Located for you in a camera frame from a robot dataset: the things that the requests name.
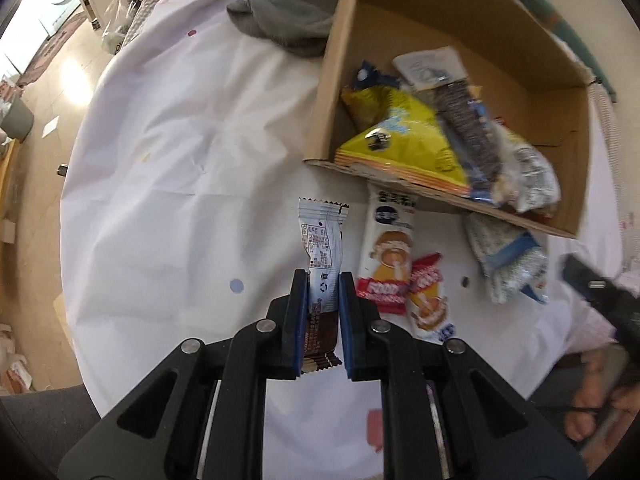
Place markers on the white patterned bed sheet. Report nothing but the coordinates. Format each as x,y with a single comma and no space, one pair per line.
179,219

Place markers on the teal orange pillow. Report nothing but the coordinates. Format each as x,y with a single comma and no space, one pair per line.
544,12

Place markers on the small red bread snack pack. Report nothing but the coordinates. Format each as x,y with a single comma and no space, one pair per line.
427,301

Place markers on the yellow snack bag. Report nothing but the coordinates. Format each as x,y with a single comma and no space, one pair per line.
398,134

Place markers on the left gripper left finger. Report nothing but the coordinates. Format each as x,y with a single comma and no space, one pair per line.
271,348

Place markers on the blue white striped snack bag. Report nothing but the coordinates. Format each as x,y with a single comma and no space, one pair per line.
510,258

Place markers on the brown white wafer bar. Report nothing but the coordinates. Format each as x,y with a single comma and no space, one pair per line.
321,224

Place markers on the chocolate cookie clear pack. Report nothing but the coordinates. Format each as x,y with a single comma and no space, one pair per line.
439,79

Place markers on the white washing machine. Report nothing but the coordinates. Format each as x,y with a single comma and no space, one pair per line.
29,27

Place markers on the brown cardboard box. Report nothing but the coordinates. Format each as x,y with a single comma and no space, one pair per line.
526,79

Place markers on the white bread cartoon snack pack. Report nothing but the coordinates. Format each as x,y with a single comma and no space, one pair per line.
386,258

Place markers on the grey cloth garment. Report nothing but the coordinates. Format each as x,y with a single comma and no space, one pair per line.
300,27

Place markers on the white red chip bag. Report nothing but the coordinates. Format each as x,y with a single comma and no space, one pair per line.
530,177

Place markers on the grey trash bin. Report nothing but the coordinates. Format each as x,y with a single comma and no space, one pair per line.
16,119

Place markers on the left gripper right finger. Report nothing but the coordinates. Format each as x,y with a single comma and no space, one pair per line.
376,350

